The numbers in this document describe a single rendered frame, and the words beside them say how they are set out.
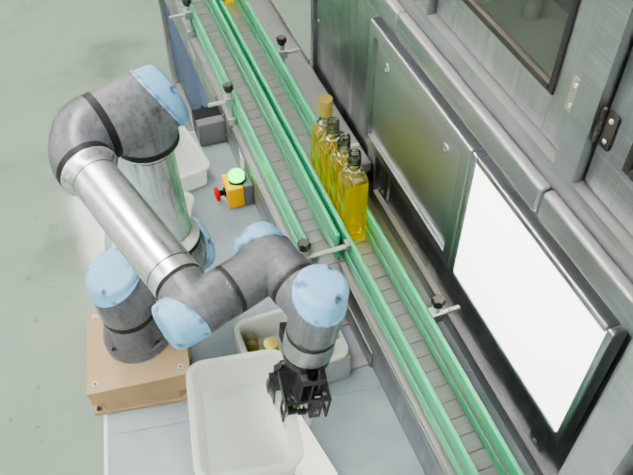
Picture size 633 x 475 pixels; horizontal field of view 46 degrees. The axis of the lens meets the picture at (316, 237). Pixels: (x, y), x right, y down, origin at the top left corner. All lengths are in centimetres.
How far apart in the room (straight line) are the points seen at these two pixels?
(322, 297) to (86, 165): 43
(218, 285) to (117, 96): 39
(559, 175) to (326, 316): 46
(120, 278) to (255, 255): 54
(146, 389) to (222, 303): 69
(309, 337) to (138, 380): 70
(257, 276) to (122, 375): 70
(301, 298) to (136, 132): 44
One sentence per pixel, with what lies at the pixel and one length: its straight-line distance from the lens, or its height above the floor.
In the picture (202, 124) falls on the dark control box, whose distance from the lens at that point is 222.
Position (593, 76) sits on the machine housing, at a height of 161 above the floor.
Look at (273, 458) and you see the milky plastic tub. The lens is 131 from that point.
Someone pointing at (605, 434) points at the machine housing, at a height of 174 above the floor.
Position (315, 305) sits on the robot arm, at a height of 145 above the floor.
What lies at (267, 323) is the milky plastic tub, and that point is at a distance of 174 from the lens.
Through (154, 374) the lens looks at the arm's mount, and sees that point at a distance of 166.
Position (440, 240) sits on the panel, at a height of 101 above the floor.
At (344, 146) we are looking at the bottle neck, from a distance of 168.
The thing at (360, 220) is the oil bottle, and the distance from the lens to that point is 176.
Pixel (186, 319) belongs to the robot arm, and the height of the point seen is 143.
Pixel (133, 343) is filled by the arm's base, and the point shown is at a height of 90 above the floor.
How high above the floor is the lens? 223
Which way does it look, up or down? 48 degrees down
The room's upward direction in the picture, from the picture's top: straight up
